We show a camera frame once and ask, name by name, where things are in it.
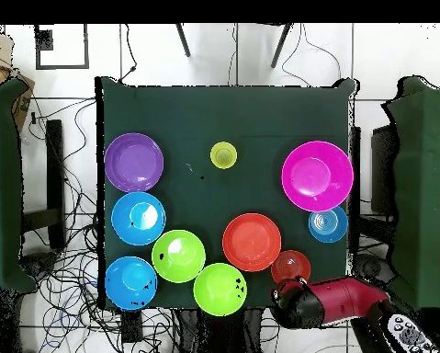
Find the green bowl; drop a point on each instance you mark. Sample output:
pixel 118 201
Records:
pixel 178 256
pixel 220 289

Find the black box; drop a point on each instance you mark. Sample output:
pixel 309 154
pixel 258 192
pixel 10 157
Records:
pixel 383 169

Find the small orange bowl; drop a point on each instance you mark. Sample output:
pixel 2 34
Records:
pixel 290 264

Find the small blue bowl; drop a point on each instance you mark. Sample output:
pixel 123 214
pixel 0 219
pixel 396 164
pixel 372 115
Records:
pixel 328 224

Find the large pink bowl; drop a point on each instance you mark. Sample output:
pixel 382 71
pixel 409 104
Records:
pixel 317 176

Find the purple bowl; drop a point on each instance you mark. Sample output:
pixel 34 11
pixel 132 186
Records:
pixel 134 162

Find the yellow plastic cup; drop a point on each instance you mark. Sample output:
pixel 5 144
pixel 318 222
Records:
pixel 223 155

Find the black tripod leg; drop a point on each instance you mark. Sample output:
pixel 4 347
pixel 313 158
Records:
pixel 182 40
pixel 281 46

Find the green covered side table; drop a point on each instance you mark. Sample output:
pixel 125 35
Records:
pixel 421 184
pixel 2 184

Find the dark green tablecloth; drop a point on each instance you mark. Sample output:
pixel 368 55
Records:
pixel 223 114

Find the long black bar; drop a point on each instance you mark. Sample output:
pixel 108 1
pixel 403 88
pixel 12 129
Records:
pixel 56 165

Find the large orange-red bowl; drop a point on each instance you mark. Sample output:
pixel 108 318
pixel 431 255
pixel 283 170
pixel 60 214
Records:
pixel 252 242

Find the black stand with knob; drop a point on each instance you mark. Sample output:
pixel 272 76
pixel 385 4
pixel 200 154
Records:
pixel 39 264

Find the large blue bowl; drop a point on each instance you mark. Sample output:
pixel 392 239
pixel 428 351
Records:
pixel 138 218
pixel 131 283

